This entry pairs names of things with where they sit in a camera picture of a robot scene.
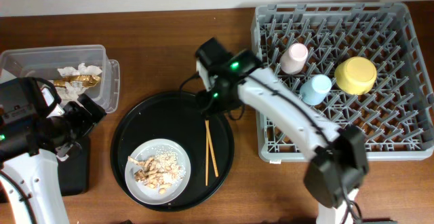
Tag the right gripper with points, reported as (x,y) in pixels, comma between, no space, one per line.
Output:
(210,102)

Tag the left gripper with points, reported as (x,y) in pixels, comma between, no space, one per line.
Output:
(88,121)

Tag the wooden chopstick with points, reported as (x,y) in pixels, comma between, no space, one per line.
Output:
(211,147)
(206,152)

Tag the white gold wrapper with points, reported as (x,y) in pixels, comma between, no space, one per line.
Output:
(75,81)

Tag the grey plate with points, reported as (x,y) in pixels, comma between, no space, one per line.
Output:
(152,196)

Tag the food scraps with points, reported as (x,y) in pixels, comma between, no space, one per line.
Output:
(161,171)

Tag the pink cup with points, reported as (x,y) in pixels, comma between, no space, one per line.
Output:
(293,59)

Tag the blue cup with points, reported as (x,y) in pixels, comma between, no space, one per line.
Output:
(314,91)

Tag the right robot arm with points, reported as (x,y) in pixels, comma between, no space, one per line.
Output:
(337,157)

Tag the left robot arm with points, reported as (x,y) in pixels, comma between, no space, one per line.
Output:
(32,140)

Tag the grey dishwasher rack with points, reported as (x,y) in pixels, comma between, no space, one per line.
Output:
(396,115)

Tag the round black tray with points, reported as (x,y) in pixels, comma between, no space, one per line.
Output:
(175,116)

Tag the black rectangular bin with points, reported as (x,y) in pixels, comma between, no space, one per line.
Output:
(74,173)

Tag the clear plastic bin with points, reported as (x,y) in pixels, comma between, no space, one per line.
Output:
(45,62)

